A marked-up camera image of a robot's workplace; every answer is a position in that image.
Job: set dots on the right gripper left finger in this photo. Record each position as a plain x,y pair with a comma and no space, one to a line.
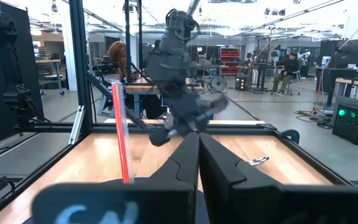
166,199

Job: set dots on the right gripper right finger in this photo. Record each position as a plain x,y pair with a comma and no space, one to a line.
244,199

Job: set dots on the red drinking straw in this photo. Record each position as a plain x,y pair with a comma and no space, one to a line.
121,133

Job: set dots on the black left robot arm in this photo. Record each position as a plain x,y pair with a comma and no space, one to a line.
169,62

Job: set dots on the round black woven placemat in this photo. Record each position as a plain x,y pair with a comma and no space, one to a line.
202,208

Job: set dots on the round floor fan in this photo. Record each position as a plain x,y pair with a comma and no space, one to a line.
218,83

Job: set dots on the wooden work table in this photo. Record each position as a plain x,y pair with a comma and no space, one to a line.
141,88

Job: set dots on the small black box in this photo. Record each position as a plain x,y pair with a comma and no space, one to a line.
241,82

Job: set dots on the red shelving unit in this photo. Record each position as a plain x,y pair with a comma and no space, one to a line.
230,62

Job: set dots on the person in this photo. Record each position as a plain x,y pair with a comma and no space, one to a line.
117,59
286,73

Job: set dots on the computer tower green lights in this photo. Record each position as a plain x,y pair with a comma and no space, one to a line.
354,121

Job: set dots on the wooden side table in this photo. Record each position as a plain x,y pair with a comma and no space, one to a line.
50,62

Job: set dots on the black monitor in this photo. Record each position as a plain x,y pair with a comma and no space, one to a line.
350,53

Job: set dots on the black frame clamp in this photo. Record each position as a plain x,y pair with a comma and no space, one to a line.
291,135

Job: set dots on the silver frame bracket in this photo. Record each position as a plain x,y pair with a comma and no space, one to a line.
77,124

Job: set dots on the black aluminium table frame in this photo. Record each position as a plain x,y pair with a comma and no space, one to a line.
79,62

